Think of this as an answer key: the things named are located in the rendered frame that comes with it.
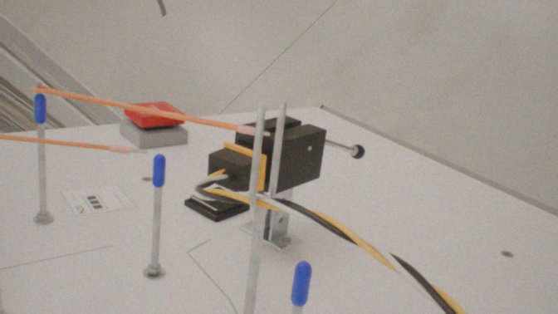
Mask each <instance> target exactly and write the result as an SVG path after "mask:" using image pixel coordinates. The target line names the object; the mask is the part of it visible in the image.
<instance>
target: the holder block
mask: <svg viewBox="0 0 558 314"><path fill-rule="evenodd" d="M245 125H246V126H251V127H255V128H256V126H257V122H253V123H248V124H245ZM276 126H277V116H276V118H271V119H268V120H265V122H264V130H263V131H265V132H269V133H270V135H263V137H262V149H263V150H266V151H268V152H271V153H272V155H273V148H274V139H275V133H276ZM240 141H244V142H247V143H250V144H253V145H254V142H255V135H248V134H243V133H239V132H237V131H236V134H235V142H234V144H236V143H237V142H240ZM325 141H326V130H325V129H322V128H321V127H318V126H315V125H311V124H306V125H301V121H300V120H296V119H294V118H291V117H289V115H286V119H285V126H284V133H283V140H282V148H281V160H280V167H279V174H278V175H277V188H276V192H275V194H279V193H280V192H283V191H286V190H288V189H292V188H295V187H296V186H299V185H302V184H305V183H309V182H311V181H313V180H316V179H319V178H320V176H321V165H322V159H323V153H324V148H325ZM309 147H312V150H308V149H309ZM271 168H272V159H271V166H270V174H269V181H268V182H266V183H265V184H264V190H263V191H265V192H268V190H269V183H270V176H271Z"/></svg>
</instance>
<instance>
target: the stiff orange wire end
mask: <svg viewBox="0 0 558 314"><path fill-rule="evenodd" d="M32 91H33V92H35V93H39V94H44V93H46V94H48V95H53V96H61V97H65V98H70V99H74V100H79V101H87V102H91V103H96V104H100V105H109V106H114V107H118V108H122V109H126V110H135V111H139V112H144V113H148V114H153V115H161V117H166V118H170V119H175V120H182V121H187V122H191V123H197V124H201V125H209V126H213V127H218V128H223V129H227V130H235V131H237V132H239V133H243V134H248V135H255V134H256V128H255V127H251V126H246V125H233V124H228V123H224V122H219V121H214V120H206V119H202V118H198V117H193V115H184V114H179V113H175V112H171V111H166V110H157V109H153V108H149V107H144V106H140V105H131V104H126V103H122V102H118V101H110V100H105V99H100V98H95V97H91V96H83V95H79V94H74V93H69V92H64V91H57V90H53V89H51V87H49V86H42V88H41V89H38V86H33V87H32Z"/></svg>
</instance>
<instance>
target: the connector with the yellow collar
mask: <svg viewBox="0 0 558 314"><path fill-rule="evenodd" d="M236 145H238V146H241V147H243V148H245V149H248V150H252V151H254V145H253V144H250V143H247V142H244V141H240V142H237V143H236ZM261 154H262V155H265V156H266V157H267V159H266V169H265V180H264V183H266V182H268V181H269V174H270V166H271V159H272V153H271V152H268V151H266V150H263V149H262V152H261ZM252 159H253V157H251V156H248V155H245V154H242V153H239V152H237V151H235V150H231V149H229V148H224V149H222V150H217V151H215V152H212V153H210V154H208V176H209V175H211V174H213V173H214V172H216V171H218V170H220V169H225V170H226V171H223V174H225V175H227V176H228V178H227V179H220V180H219V181H218V182H217V183H215V184H216V185H219V186H222V187H224V188H226V189H230V190H232V191H233V192H247V191H248V190H250V183H251V174H252Z"/></svg>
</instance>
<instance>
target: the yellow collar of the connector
mask: <svg viewBox="0 0 558 314"><path fill-rule="evenodd" d="M223 148H229V149H231V150H235V151H237V152H239V153H242V154H245V155H248V156H251V157H253V151H252V150H248V149H245V148H243V147H241V146H238V145H236V144H234V143H232V142H229V141H225V142H224V143H223ZM266 159H267V157H266V156H265V155H262V154H261V160H260V168H259V176H258V185H257V190H259V191H262V190H264V180H265V169H266Z"/></svg>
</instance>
